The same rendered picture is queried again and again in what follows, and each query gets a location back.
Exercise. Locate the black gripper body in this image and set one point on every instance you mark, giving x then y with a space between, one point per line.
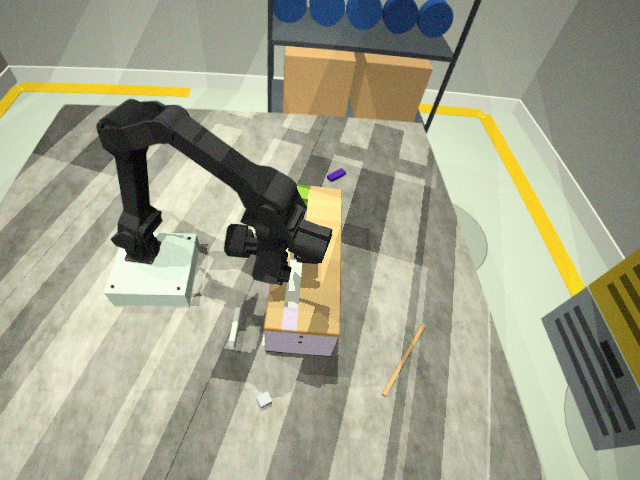
237 243

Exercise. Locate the tan wooden stick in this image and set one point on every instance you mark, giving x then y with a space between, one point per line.
403 360

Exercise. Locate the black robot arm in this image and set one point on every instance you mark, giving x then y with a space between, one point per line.
274 207

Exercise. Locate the small purple block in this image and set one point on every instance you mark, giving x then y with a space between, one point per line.
336 174

